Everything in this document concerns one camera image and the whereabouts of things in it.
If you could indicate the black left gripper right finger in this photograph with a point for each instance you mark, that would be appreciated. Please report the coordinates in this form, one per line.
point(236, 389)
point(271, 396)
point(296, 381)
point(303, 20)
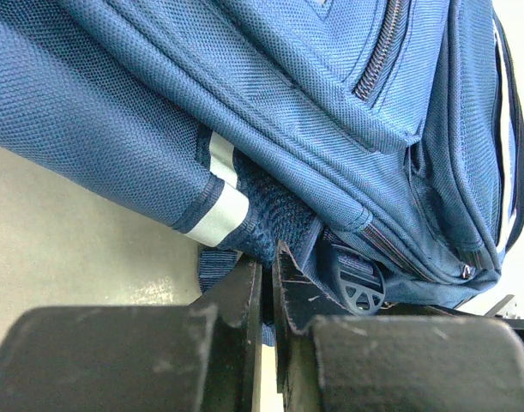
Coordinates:
point(410, 358)

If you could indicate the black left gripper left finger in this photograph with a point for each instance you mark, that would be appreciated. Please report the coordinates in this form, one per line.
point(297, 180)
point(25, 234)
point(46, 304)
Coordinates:
point(201, 357)

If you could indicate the navy blue student backpack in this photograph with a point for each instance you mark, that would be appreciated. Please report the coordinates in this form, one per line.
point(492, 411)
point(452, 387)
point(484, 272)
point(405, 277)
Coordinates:
point(382, 141)

